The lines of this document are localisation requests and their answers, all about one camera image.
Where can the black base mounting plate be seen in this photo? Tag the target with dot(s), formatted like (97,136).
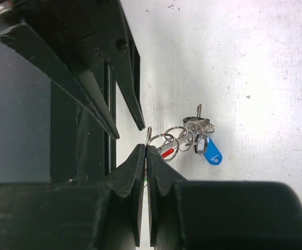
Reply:
(80,150)

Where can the keyring bunch with coloured tags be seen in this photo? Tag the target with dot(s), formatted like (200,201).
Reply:
(193,134)

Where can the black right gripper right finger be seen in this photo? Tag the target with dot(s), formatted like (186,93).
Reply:
(186,214)

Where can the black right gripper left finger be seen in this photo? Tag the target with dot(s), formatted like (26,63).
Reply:
(102,215)

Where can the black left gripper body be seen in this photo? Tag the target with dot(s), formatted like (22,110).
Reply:
(76,32)

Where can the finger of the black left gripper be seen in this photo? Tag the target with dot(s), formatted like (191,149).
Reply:
(127,78)
(78,82)

